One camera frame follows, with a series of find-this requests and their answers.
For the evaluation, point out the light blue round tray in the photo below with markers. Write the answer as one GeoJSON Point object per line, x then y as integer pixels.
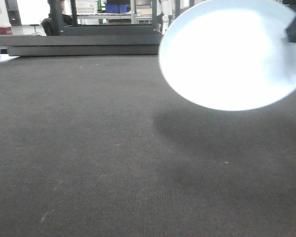
{"type": "Point", "coordinates": [231, 55]}

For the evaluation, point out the blue bins on far shelf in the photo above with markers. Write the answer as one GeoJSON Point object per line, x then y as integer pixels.
{"type": "Point", "coordinates": [116, 8]}

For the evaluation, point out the red box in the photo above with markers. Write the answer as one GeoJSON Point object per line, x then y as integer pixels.
{"type": "Point", "coordinates": [6, 30]}

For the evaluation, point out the white humanoid robot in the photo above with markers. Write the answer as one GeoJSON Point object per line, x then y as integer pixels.
{"type": "Point", "coordinates": [166, 9]}

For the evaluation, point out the black stool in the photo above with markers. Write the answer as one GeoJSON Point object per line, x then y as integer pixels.
{"type": "Point", "coordinates": [35, 32]}

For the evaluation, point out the black metal frame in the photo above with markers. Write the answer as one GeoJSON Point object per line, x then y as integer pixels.
{"type": "Point", "coordinates": [89, 17]}

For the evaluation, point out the black table edge rail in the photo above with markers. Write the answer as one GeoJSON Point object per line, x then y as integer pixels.
{"type": "Point", "coordinates": [31, 46]}

